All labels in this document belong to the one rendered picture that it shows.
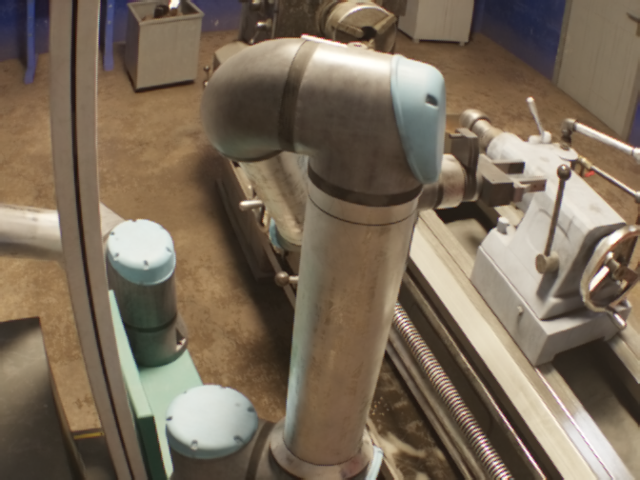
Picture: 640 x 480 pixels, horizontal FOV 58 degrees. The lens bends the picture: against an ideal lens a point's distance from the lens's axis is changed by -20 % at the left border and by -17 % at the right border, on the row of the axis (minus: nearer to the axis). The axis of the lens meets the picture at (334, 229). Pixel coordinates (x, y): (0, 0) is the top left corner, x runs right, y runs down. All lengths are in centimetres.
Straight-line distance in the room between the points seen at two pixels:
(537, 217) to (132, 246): 87
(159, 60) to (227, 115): 394
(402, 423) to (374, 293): 119
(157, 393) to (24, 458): 39
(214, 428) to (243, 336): 167
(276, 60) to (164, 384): 93
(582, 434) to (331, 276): 85
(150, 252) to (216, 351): 129
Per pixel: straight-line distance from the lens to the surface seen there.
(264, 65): 64
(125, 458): 119
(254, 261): 297
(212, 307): 278
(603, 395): 169
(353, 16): 244
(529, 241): 154
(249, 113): 64
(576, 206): 147
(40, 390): 134
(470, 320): 157
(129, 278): 134
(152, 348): 145
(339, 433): 89
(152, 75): 463
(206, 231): 320
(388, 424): 188
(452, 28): 632
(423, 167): 63
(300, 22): 260
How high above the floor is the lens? 182
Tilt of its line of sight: 34 degrees down
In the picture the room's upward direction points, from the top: 8 degrees clockwise
